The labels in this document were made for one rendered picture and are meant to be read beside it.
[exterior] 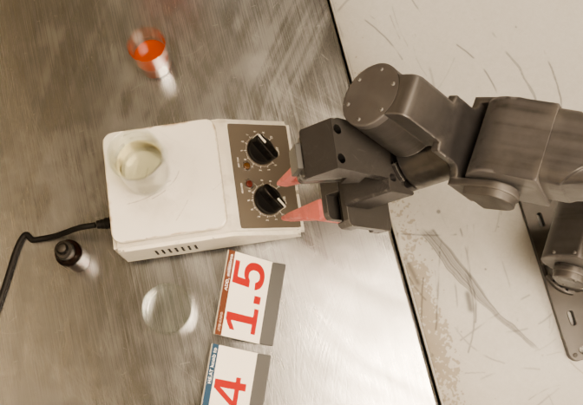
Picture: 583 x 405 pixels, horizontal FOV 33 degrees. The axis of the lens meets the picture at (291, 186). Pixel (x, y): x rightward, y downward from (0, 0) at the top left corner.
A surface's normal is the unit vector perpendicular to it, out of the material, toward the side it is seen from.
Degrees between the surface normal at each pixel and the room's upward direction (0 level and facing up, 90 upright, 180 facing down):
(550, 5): 0
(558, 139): 24
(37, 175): 0
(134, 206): 0
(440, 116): 47
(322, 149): 39
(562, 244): 57
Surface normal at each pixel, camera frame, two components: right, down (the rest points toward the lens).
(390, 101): -0.66, -0.40
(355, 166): 0.74, -0.26
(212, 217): -0.04, -0.25
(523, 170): -0.41, -0.36
